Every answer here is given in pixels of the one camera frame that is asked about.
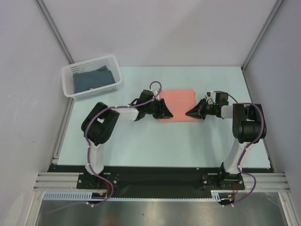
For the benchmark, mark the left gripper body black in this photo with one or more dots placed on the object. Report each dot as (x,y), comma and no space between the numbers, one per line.
(155,108)

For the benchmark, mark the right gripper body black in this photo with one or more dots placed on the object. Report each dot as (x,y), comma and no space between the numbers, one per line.
(202,109)

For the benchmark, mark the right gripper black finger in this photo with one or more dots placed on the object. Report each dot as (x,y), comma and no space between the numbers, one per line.
(198,106)
(194,114)

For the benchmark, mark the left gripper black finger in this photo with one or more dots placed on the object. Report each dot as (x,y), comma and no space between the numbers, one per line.
(164,107)
(164,116)

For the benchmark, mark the salmon pink t shirt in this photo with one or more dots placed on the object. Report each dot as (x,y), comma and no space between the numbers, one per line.
(179,102)

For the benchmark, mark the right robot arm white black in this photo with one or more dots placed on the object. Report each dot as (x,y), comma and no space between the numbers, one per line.
(248,128)

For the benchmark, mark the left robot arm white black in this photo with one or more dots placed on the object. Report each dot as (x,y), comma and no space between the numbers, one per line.
(101,121)

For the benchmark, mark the white plastic basket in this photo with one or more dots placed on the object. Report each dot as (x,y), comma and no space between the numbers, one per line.
(90,65)

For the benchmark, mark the blue grey t shirt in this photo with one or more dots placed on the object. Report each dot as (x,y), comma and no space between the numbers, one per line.
(93,79)

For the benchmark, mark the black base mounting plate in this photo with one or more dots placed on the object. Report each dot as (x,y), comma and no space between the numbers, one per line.
(160,182)

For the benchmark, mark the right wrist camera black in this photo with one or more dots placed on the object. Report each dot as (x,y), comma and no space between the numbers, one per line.
(217,98)

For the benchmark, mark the aluminium frame rail front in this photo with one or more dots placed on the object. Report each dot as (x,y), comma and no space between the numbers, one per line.
(52,181)

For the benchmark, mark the right corner aluminium post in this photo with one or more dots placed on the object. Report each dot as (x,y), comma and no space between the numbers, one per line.
(268,22)

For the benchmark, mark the corner aluminium post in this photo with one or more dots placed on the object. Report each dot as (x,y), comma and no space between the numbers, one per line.
(54,30)
(268,22)

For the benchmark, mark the white slotted cable duct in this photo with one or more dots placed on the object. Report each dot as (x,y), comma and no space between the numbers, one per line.
(74,196)

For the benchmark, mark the left corner aluminium post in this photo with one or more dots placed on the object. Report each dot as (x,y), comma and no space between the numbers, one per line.
(54,30)

